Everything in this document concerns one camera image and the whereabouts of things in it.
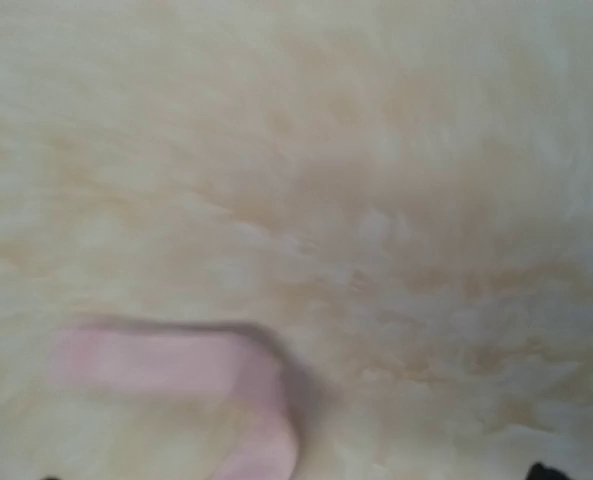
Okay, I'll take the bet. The pink and black umbrella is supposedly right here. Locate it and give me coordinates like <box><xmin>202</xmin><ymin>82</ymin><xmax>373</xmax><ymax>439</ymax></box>
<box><xmin>51</xmin><ymin>324</ymin><xmax>300</xmax><ymax>479</ymax></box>

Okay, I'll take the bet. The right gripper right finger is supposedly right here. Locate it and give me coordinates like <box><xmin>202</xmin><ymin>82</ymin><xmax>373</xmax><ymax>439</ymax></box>
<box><xmin>525</xmin><ymin>462</ymin><xmax>571</xmax><ymax>480</ymax></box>

